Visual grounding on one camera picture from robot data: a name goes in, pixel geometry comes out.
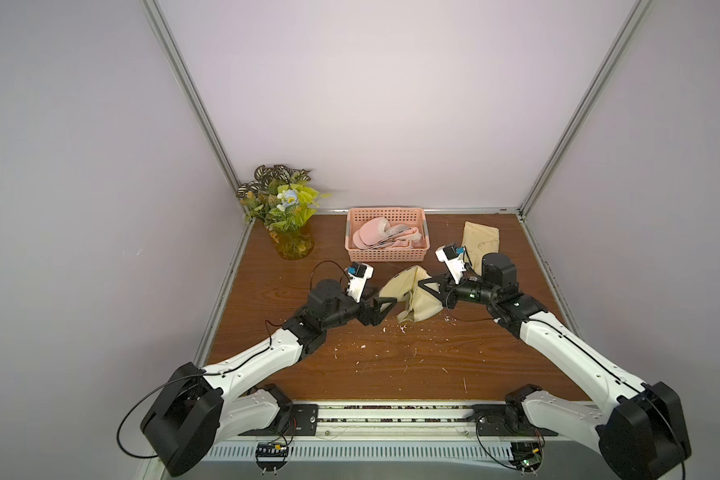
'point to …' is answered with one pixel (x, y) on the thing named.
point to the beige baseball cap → (416, 302)
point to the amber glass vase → (293, 246)
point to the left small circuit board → (271, 457)
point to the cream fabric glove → (479, 240)
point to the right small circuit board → (527, 457)
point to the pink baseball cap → (378, 232)
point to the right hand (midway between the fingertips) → (422, 278)
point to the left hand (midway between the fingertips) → (389, 297)
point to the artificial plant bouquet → (279, 197)
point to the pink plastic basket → (412, 216)
